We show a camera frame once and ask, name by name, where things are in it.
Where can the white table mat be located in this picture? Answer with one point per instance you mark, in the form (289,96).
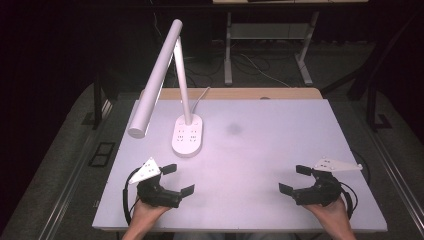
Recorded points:
(253,160)

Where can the person's right hand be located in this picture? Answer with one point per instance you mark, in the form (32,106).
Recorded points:
(331,215)

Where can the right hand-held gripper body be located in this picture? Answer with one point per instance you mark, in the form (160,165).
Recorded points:
(321,195)

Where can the white desk lamp with socket base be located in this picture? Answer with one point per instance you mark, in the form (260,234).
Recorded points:
(156,77)

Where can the grey metal table frame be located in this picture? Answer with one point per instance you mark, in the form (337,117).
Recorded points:
(228,53)

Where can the person's left hand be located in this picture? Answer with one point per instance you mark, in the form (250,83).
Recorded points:
(145,215)

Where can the black floor frame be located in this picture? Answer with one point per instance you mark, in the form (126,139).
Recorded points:
(101,154)

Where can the black metal stand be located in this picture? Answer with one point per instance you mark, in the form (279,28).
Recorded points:
(373,83)
(97,100)

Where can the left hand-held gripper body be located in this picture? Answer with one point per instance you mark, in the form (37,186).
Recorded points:
(156,195)

